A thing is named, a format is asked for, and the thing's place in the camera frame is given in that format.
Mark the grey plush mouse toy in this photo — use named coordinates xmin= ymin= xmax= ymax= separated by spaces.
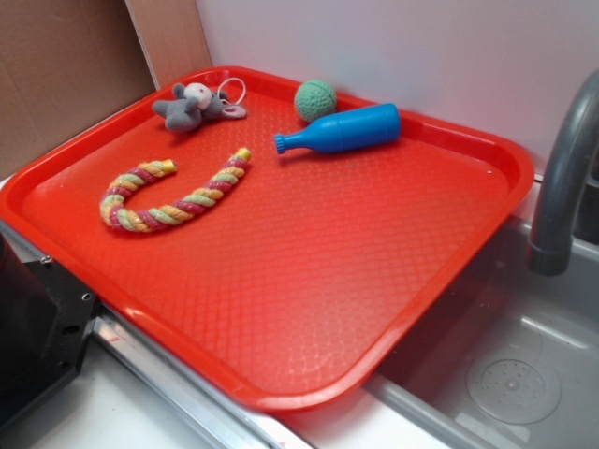
xmin=152 ymin=78 xmax=247 ymax=133

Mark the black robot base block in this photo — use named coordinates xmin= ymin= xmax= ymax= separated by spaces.
xmin=1 ymin=239 xmax=97 ymax=431

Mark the red plastic tray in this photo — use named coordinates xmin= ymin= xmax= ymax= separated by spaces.
xmin=1 ymin=67 xmax=534 ymax=412

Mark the silver metal rail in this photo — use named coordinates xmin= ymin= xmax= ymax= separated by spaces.
xmin=93 ymin=307 xmax=310 ymax=448

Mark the blue plastic bottle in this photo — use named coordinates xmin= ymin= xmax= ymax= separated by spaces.
xmin=274 ymin=104 xmax=402 ymax=154

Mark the brown cardboard panel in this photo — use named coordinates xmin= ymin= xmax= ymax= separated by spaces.
xmin=1 ymin=1 xmax=212 ymax=178

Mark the grey toy faucet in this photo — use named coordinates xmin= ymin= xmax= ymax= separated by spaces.
xmin=527 ymin=71 xmax=598 ymax=276

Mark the multicoloured twisted rope toy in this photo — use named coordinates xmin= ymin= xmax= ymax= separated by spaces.
xmin=99 ymin=148 xmax=253 ymax=234

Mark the green rubber ball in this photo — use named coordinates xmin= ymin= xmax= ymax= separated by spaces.
xmin=294 ymin=80 xmax=337 ymax=123

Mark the grey toy sink basin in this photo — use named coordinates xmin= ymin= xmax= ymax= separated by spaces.
xmin=365 ymin=218 xmax=598 ymax=448

